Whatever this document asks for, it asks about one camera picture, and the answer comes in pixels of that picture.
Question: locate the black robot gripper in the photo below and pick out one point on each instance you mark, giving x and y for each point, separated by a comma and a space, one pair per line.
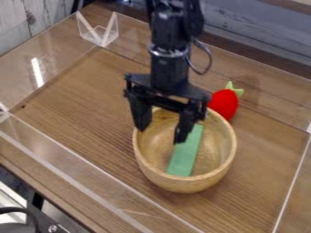
167, 88

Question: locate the green rectangular block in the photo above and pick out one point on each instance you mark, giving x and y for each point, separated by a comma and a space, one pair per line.
183, 158

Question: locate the brown wooden bowl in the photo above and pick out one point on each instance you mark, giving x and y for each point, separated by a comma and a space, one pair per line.
154, 146

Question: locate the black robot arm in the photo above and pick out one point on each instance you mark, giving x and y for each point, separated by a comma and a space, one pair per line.
176, 24

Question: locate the red toy strawberry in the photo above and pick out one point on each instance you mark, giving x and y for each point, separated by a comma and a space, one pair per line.
224, 100

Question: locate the black clamp under table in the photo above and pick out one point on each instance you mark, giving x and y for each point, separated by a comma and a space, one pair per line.
20, 218

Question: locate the clear acrylic corner bracket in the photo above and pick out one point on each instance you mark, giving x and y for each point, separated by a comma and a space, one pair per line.
99, 35

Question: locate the clear acrylic front wall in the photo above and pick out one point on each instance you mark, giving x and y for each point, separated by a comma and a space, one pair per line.
100, 201

